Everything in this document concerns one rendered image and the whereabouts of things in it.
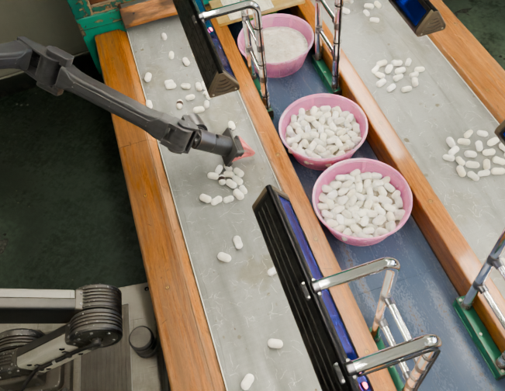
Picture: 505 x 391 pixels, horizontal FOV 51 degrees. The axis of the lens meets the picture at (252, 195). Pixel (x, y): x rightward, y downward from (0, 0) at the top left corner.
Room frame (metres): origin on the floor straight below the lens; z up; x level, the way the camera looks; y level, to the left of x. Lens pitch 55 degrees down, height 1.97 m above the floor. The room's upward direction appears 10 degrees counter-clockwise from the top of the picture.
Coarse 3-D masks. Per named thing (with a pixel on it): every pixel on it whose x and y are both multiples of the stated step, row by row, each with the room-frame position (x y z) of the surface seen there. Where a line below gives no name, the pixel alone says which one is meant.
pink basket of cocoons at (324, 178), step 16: (352, 160) 0.90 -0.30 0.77; (368, 160) 0.89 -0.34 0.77; (320, 176) 0.87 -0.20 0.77; (384, 176) 0.85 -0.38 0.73; (400, 176) 0.82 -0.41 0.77; (320, 192) 0.84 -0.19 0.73; (400, 192) 0.79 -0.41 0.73; (400, 224) 0.67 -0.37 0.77; (352, 240) 0.67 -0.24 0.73; (368, 240) 0.66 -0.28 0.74
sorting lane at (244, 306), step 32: (128, 32) 1.69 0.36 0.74; (160, 32) 1.66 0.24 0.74; (160, 64) 1.48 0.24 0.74; (192, 64) 1.45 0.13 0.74; (160, 96) 1.32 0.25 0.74; (224, 96) 1.27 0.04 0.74; (224, 128) 1.13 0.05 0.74; (192, 160) 1.03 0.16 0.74; (256, 160) 0.99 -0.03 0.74; (192, 192) 0.91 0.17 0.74; (224, 192) 0.89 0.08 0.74; (256, 192) 0.87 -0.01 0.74; (192, 224) 0.80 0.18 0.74; (224, 224) 0.78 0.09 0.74; (256, 224) 0.76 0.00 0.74; (192, 256) 0.70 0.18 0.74; (256, 256) 0.67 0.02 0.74; (224, 288) 0.59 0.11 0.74; (256, 288) 0.58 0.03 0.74; (224, 320) 0.50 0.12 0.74; (256, 320) 0.49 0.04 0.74; (288, 320) 0.48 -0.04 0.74; (224, 352) 0.43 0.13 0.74; (256, 352) 0.41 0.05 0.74; (288, 352) 0.40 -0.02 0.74; (256, 384) 0.34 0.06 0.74; (288, 384) 0.33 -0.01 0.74
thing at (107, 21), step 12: (204, 0) 1.75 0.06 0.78; (108, 12) 1.69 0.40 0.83; (84, 24) 1.68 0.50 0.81; (96, 24) 1.68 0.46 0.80; (108, 24) 1.69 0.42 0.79; (120, 24) 1.70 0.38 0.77; (144, 24) 1.72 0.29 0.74; (84, 36) 1.68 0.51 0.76; (96, 48) 1.68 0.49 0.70; (96, 60) 1.68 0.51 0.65
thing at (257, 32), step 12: (240, 0) 1.36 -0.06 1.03; (204, 12) 1.19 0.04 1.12; (216, 12) 1.19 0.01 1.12; (228, 12) 1.19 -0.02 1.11; (252, 36) 1.27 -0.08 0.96; (252, 48) 1.36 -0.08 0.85; (264, 48) 1.21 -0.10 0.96; (252, 60) 1.31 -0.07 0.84; (264, 60) 1.21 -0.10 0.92; (252, 72) 1.36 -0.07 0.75; (264, 72) 1.20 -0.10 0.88; (264, 84) 1.21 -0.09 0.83; (264, 96) 1.21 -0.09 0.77
